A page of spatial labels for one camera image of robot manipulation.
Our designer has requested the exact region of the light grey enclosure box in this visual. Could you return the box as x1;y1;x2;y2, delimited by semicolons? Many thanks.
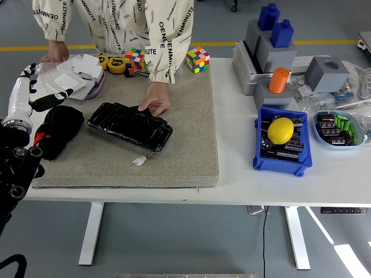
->
232;40;275;96

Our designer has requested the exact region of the clear bag of screws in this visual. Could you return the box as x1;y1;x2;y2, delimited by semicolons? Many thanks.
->
301;92;339;114

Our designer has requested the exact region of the silver table bracket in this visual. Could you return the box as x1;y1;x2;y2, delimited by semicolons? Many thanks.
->
247;205;270;215

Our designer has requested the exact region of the blue plastic bin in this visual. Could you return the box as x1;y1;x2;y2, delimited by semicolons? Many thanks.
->
253;106;314;177

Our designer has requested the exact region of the person's right hand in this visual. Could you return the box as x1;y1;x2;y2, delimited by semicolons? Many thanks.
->
40;39;70;64

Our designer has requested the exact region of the yellow tape measure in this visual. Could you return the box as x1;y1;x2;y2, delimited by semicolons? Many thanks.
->
96;54;110;71
107;56;127;75

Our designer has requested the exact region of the white wire connector plug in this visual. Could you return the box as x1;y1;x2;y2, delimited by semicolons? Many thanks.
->
132;150;154;166

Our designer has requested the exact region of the blue bottle-shaped block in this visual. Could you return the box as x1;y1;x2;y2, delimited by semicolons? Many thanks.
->
257;2;281;31
270;19;295;49

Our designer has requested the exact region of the blue resistor bundle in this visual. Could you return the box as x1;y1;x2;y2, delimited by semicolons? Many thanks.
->
333;91;355;107

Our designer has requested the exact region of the white cardboard box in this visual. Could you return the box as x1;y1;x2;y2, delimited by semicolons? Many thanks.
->
56;53;104;86

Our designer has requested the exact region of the multicolour puzzle cube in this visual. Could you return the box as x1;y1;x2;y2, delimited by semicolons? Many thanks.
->
124;47;148;75
186;46;211;74

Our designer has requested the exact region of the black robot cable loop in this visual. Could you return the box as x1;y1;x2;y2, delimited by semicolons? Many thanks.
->
0;254;27;278

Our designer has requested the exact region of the yellow lemon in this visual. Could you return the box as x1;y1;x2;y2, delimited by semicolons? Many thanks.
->
267;117;295;145

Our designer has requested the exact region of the grey-brown mat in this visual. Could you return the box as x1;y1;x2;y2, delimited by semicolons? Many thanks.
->
31;56;219;189

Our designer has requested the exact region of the black glossy panel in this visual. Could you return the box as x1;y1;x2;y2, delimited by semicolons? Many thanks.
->
86;101;173;153

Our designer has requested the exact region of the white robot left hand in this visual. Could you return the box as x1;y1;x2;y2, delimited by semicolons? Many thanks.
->
7;63;74;122

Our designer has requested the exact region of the black hanging cable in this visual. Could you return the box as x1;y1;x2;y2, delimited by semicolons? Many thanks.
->
261;206;270;278

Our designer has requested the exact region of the crumpled clear bag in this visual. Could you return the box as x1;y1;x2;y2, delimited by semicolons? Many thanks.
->
345;109;371;145

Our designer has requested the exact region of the thin white rod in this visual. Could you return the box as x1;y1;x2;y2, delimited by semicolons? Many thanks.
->
336;98;371;109

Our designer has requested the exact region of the black table control panel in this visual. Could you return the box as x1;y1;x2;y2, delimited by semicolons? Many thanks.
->
320;206;369;215

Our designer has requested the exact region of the person's left hand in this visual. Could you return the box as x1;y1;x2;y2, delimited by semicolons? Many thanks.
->
137;83;171;118

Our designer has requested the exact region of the light blue tray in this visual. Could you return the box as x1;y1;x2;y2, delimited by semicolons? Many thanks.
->
312;109;365;151

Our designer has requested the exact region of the black rag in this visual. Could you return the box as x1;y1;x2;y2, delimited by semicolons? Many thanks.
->
33;105;85;162

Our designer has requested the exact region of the white flat square box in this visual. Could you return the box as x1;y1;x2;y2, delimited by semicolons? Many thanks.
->
43;72;88;98

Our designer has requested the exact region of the white cart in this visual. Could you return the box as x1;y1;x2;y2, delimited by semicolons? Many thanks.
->
357;31;371;56

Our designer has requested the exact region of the purple tray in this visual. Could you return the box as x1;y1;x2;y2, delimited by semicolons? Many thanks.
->
77;69;106;101

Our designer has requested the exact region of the orange cylinder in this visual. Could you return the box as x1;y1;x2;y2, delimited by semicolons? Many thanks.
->
267;67;291;94

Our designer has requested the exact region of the white table leg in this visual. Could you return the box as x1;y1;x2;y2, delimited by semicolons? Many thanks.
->
78;202;104;266
283;206;311;270

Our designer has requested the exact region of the white cable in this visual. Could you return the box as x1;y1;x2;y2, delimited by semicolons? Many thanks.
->
343;60;371;101

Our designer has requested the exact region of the clear plastic bag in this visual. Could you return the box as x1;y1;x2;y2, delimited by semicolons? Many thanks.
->
34;61;63;87

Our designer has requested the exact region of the clear bag of metal parts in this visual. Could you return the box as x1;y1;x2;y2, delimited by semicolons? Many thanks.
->
288;74;317;101

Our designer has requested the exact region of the grey block with round hole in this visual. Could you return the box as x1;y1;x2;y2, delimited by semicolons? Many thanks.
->
304;56;351;93

